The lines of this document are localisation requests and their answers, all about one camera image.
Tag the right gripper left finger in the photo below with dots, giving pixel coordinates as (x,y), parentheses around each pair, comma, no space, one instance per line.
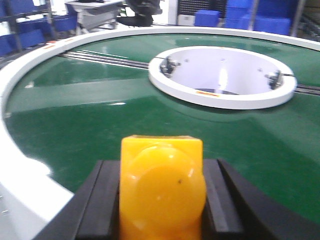
(93,212)

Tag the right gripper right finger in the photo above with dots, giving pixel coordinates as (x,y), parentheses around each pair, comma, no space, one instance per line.
(237,210)

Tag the yellow studded toy brick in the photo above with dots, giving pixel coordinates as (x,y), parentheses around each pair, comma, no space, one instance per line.
(162,190)

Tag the blue bin storage rack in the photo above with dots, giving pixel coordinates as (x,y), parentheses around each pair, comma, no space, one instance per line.
(31,23)

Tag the white outer conveyor rim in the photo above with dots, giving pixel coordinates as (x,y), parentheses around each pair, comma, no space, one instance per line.
(60,115)

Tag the yellow arrow label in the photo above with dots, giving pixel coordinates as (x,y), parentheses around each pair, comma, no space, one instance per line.
(207,93)

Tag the right steel roller bars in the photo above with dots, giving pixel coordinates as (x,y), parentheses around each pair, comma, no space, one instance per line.
(308,90)

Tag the small blue crate stack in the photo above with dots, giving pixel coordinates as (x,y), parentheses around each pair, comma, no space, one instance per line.
(206,18)

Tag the large blue crate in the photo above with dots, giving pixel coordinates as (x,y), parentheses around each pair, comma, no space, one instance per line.
(270,16)

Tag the white desk on wheels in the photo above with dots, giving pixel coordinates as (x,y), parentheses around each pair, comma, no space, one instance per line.
(96,14)

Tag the black perforated pegboard stand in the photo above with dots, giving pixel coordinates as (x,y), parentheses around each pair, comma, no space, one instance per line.
(186,10)

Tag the black office chair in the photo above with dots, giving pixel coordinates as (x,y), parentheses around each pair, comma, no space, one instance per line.
(143,13)

